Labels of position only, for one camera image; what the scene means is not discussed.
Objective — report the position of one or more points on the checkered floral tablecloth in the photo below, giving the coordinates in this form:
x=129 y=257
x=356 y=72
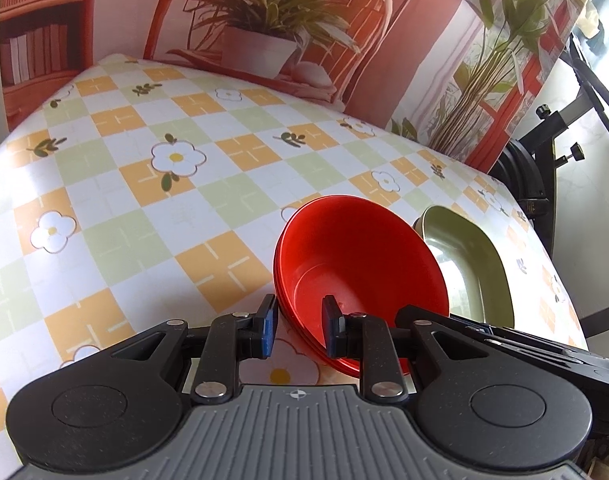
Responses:
x=141 y=192

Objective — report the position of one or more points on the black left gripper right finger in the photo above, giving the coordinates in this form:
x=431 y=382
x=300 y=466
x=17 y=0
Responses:
x=367 y=340

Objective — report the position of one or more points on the green rectangular plastic dish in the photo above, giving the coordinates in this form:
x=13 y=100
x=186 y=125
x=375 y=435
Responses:
x=473 y=271

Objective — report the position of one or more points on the black metal stand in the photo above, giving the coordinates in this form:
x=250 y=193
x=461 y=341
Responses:
x=557 y=165

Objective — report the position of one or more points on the red round plastic bowl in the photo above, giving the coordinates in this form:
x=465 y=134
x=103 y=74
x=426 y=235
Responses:
x=366 y=256

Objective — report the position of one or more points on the printed room backdrop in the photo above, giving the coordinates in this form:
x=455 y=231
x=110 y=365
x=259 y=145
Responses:
x=454 y=75

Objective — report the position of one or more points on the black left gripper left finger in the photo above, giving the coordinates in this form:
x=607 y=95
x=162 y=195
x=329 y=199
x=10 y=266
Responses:
x=228 y=341

